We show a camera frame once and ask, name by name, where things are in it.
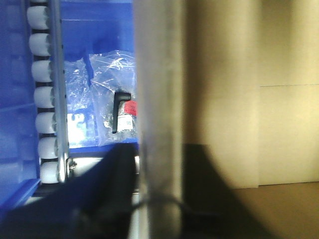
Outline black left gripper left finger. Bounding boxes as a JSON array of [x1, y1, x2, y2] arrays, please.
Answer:
[[0, 143, 136, 239]]

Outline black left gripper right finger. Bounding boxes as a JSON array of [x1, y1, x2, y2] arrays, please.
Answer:
[[181, 144, 276, 239]]

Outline brown cardboard box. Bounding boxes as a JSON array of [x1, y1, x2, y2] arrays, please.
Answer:
[[184, 0, 319, 239]]

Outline blue bin on lower shelf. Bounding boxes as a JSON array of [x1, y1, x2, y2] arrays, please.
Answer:
[[60, 0, 134, 155]]

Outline large blue plastic bin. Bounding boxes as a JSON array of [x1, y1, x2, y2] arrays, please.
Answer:
[[0, 0, 39, 215]]

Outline clear plastic bag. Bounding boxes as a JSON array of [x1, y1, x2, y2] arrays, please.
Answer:
[[64, 58, 96, 148]]

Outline clear bag with black handle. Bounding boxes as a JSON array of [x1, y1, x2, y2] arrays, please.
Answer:
[[89, 50, 137, 146]]

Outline metal shelf post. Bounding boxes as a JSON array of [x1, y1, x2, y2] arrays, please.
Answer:
[[133, 0, 185, 239]]

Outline left grey roller rail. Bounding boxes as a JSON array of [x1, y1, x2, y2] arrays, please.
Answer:
[[26, 0, 69, 184]]

